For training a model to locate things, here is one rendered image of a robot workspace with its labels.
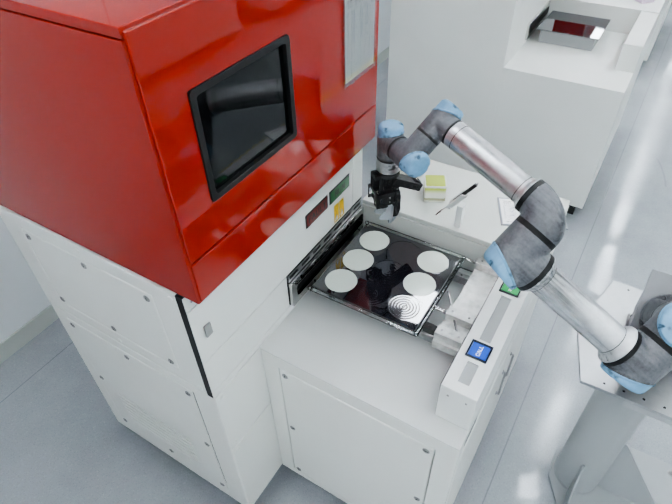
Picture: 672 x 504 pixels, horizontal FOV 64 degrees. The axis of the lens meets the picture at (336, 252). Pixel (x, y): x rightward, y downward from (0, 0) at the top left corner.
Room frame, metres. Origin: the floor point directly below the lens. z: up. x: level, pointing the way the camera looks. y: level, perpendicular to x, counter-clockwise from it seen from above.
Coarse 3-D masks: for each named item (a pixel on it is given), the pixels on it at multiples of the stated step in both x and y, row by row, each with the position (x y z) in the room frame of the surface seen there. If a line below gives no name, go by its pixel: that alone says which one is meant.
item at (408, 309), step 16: (352, 240) 1.35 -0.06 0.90; (400, 240) 1.34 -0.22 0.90; (384, 256) 1.26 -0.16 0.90; (400, 256) 1.26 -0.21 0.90; (416, 256) 1.26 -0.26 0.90; (448, 256) 1.25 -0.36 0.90; (368, 272) 1.19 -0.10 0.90; (384, 272) 1.19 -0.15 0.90; (400, 272) 1.19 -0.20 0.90; (448, 272) 1.18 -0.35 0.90; (320, 288) 1.13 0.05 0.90; (368, 288) 1.12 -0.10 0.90; (384, 288) 1.12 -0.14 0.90; (400, 288) 1.12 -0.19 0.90; (368, 304) 1.06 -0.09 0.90; (384, 304) 1.06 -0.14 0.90; (400, 304) 1.06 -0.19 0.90; (416, 304) 1.05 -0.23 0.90; (400, 320) 0.99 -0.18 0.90; (416, 320) 0.99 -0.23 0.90
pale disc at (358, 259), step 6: (348, 252) 1.29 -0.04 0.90; (354, 252) 1.29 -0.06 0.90; (360, 252) 1.29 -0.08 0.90; (366, 252) 1.28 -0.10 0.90; (348, 258) 1.26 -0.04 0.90; (354, 258) 1.26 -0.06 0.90; (360, 258) 1.26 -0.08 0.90; (366, 258) 1.26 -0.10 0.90; (372, 258) 1.26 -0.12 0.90; (348, 264) 1.23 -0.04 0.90; (354, 264) 1.23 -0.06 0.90; (360, 264) 1.23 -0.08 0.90; (366, 264) 1.23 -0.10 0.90; (360, 270) 1.20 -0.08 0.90
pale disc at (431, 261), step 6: (426, 252) 1.27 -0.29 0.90; (432, 252) 1.27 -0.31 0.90; (438, 252) 1.27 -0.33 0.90; (420, 258) 1.25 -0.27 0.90; (426, 258) 1.25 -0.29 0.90; (432, 258) 1.25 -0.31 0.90; (438, 258) 1.25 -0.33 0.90; (444, 258) 1.24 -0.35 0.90; (420, 264) 1.22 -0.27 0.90; (426, 264) 1.22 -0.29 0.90; (432, 264) 1.22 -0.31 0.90; (438, 264) 1.22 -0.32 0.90; (444, 264) 1.22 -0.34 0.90; (426, 270) 1.19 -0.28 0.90; (432, 270) 1.19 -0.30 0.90; (438, 270) 1.19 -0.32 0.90
